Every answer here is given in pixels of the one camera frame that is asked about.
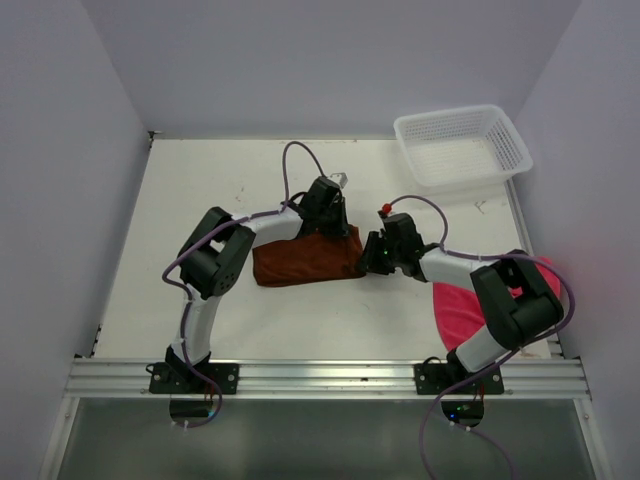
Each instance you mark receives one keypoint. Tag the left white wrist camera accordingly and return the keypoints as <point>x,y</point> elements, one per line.
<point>339,178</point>

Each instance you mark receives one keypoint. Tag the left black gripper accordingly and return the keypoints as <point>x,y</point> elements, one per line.
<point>341,226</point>

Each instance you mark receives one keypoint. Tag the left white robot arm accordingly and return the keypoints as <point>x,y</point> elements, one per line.
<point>212,258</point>

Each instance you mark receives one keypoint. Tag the brown towel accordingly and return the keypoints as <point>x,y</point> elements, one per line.
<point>311,259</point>

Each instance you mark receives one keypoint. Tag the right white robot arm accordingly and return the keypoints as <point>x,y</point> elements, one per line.
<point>475,354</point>

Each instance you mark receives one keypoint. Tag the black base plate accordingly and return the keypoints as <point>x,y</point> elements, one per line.
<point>432,377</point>
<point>220,377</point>

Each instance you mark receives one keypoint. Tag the white plastic basket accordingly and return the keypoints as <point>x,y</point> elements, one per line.
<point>462,148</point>

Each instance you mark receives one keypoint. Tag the pink towel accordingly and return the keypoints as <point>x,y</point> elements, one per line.
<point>455,310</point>

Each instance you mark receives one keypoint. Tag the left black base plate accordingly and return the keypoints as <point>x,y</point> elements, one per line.
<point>220,377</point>

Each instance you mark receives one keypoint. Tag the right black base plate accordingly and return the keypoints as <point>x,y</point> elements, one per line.
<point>432,377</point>

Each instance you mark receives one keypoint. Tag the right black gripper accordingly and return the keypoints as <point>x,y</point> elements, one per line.
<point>369,254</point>

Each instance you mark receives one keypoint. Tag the aluminium mounting rail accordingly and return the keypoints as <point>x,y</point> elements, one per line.
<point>529,379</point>

